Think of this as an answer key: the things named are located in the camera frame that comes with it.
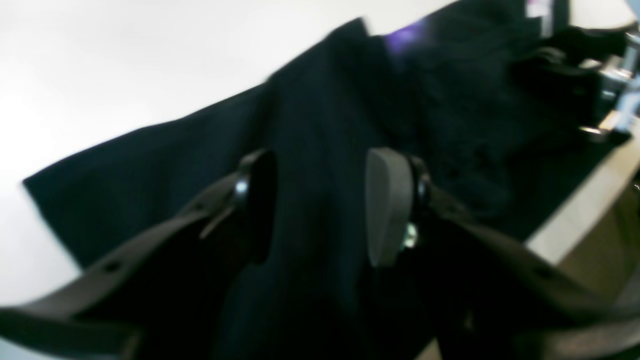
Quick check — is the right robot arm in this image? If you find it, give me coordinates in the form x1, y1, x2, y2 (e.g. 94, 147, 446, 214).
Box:
510, 22, 639, 141

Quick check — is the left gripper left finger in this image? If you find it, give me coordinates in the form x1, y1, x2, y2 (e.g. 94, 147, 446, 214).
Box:
1, 149, 278, 360

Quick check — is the black T-shirt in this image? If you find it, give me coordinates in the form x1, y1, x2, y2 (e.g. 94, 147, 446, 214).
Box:
24, 0, 629, 360

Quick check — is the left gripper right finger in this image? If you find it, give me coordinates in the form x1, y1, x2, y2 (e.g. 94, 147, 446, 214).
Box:
365, 147, 639, 360

